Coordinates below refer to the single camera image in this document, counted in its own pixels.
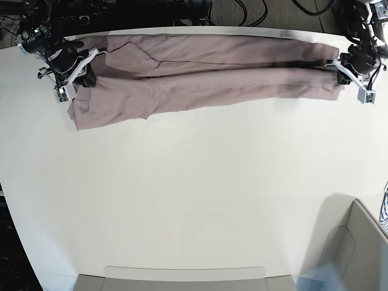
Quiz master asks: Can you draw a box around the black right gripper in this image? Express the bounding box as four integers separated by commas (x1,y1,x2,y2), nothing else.
45,39,96,88

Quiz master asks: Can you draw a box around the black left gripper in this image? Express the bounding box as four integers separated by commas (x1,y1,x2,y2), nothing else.
337,44,383,85

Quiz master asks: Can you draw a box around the mauve pink T-shirt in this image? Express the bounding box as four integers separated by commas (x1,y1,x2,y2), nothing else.
68,34,342,130

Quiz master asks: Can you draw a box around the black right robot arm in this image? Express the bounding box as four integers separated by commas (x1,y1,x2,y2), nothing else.
17,1,100,91

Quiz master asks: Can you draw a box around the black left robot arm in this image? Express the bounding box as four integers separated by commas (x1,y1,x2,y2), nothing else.
332,1,387,90

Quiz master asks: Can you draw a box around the striped cloth at edge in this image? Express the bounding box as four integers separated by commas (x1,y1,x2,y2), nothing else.
379,185,388,234

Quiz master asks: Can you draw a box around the grey cardboard box right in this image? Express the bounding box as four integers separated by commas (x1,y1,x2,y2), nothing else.
318,200,387,290

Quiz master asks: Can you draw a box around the grey tray bottom edge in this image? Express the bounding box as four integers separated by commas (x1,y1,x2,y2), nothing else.
73,266,296,290

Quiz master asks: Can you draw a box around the blue translucent plastic bag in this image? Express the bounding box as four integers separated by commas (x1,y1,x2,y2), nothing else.
295,263,344,291

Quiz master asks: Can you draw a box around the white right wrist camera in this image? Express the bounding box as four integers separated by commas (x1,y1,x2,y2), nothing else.
53,85,76,103

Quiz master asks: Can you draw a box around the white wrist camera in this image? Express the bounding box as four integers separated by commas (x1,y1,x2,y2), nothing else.
358,89,376,104
53,85,76,103

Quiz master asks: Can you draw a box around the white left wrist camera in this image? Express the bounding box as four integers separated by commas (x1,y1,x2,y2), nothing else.
358,89,376,104

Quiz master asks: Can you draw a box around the black cable loop background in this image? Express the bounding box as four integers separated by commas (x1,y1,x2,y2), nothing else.
206,1,269,27

